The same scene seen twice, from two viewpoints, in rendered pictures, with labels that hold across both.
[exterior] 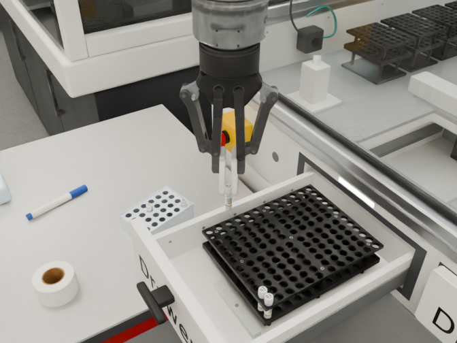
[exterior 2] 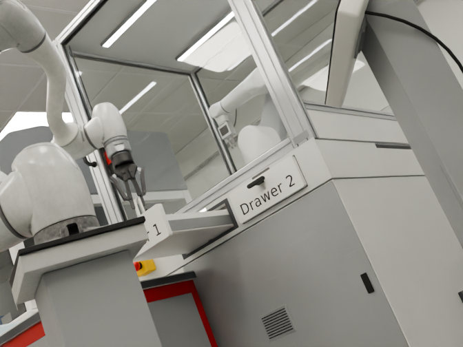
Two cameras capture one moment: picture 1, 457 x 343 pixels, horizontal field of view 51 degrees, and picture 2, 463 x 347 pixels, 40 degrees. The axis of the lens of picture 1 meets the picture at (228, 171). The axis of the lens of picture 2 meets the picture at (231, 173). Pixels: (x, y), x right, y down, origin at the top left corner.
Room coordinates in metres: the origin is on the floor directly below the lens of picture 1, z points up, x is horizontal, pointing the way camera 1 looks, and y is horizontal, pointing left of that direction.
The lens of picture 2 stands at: (-1.50, 0.49, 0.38)
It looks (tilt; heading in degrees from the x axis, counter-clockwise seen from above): 16 degrees up; 337
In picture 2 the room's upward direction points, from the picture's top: 22 degrees counter-clockwise
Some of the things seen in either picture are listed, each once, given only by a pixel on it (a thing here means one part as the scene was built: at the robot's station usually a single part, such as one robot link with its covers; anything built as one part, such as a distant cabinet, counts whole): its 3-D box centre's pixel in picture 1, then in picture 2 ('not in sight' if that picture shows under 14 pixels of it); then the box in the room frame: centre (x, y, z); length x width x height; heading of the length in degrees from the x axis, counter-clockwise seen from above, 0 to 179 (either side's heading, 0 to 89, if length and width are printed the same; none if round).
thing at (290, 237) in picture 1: (290, 251); not in sight; (0.53, -0.10, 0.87); 0.22 x 0.18 x 0.06; 122
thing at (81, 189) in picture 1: (57, 201); not in sight; (0.77, 0.36, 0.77); 0.14 x 0.02 x 0.02; 135
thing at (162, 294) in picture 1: (158, 298); not in sight; (0.41, 0.09, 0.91); 0.07 x 0.04 x 0.01; 32
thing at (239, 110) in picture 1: (240, 119); (134, 183); (0.56, -0.02, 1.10); 0.04 x 0.01 x 0.11; 177
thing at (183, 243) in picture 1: (294, 251); (182, 235); (0.54, -0.11, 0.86); 0.40 x 0.26 x 0.06; 122
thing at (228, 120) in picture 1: (234, 133); (142, 264); (0.87, -0.01, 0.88); 0.07 x 0.05 x 0.07; 32
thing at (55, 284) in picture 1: (56, 283); not in sight; (0.54, 0.30, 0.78); 0.07 x 0.07 x 0.04
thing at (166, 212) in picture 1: (157, 216); not in sight; (0.71, 0.14, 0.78); 0.12 x 0.08 x 0.04; 137
